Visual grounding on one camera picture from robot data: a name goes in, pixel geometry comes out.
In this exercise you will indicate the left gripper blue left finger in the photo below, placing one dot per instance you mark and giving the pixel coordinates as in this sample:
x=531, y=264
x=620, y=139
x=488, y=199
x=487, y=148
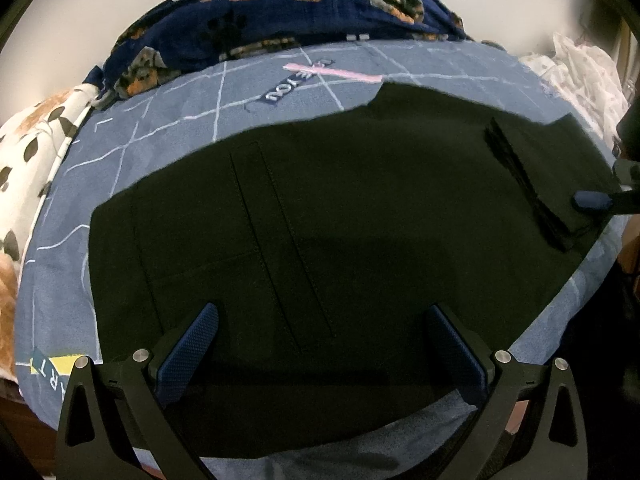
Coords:
x=179, y=353

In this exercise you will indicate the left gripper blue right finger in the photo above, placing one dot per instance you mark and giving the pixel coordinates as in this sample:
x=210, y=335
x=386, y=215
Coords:
x=467, y=356

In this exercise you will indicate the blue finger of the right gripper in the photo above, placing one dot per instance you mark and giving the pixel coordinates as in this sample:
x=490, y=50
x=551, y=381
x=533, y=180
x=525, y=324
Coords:
x=592, y=200

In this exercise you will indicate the black pants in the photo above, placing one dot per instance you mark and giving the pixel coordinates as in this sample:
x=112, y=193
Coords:
x=327, y=246

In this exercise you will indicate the white crumpled cloth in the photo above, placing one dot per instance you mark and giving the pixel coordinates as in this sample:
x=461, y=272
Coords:
x=586, y=77

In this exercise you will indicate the blue grey patterned bedsheet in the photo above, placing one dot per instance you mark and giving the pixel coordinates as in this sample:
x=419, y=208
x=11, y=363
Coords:
x=55, y=321

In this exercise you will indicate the white spotted pillow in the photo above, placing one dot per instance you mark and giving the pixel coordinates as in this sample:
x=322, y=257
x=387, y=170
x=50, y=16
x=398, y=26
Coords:
x=34, y=143

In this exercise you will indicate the navy floral blanket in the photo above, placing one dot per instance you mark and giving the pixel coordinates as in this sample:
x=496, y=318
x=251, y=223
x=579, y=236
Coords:
x=178, y=37

